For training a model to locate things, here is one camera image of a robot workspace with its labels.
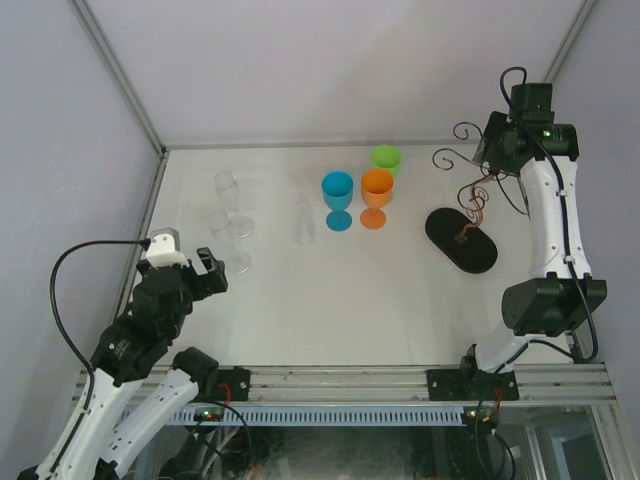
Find blue plastic wine glass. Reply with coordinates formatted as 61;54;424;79
321;171;354;232

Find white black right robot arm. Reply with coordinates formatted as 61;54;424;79
459;81;607;401

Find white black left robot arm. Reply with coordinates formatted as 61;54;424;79
19;239;228;479

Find clear upside-down glass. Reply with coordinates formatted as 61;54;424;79
292;202;316;246

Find green plastic wine glass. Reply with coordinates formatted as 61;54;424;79
370;145;402;193

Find orange plastic wine glass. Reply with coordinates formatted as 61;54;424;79
360;168;394;230

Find clear champagne flute front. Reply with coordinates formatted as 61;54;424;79
207;210;251;274

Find clear champagne flute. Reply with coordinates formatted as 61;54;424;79
207;210;251;274
214;171;254;238

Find clear champagne flute back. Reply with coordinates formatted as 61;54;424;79
214;171;254;238

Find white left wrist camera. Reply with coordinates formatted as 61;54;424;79
145;228;189;268

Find black left camera cable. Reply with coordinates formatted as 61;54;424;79
50;238;151;381

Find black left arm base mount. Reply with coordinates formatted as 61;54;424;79
196;367;251;403

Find blue slotted cable duct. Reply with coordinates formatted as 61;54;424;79
165;404;465;427

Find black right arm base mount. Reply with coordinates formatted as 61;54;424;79
426;369;520;401

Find aluminium front frame rail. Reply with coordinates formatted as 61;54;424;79
69;363;617;406

